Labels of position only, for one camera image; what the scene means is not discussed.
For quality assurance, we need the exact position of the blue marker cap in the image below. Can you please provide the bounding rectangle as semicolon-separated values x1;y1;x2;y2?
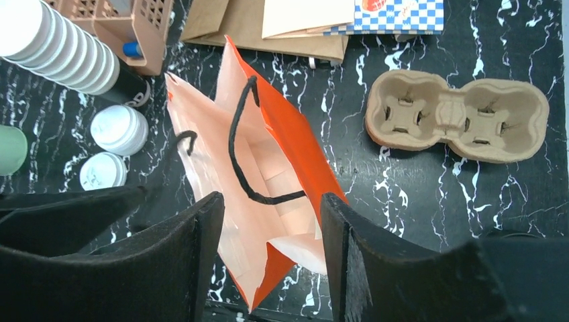
122;42;144;59

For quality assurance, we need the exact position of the brown kraft paper bag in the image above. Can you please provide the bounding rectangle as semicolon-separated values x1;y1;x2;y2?
180;0;349;63

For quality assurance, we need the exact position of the stack of white paper cups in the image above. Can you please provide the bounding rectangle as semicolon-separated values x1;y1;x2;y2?
0;0;151;109

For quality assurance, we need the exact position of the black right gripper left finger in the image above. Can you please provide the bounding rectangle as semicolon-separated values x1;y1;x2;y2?
1;186;225;321

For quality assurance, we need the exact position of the green paper cup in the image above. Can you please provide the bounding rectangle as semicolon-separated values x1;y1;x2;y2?
1;125;28;176

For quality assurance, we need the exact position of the blue checkered paper bag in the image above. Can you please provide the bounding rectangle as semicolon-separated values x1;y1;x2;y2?
323;0;444;36

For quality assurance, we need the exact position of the orange paper bag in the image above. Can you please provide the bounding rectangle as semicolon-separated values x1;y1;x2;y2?
164;39;344;309

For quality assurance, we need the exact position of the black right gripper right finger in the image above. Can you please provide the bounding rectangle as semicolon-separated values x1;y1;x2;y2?
320;193;568;321

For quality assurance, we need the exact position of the white lid stack upper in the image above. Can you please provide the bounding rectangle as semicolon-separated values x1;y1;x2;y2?
90;105;149;156

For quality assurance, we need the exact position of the brown pulp cup carrier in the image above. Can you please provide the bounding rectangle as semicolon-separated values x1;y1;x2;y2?
365;70;550;164

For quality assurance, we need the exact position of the pink desk organizer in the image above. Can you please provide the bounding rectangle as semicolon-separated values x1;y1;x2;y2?
47;0;174;76

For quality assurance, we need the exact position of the cream paper bag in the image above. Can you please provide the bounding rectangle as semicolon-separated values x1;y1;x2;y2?
262;0;355;40

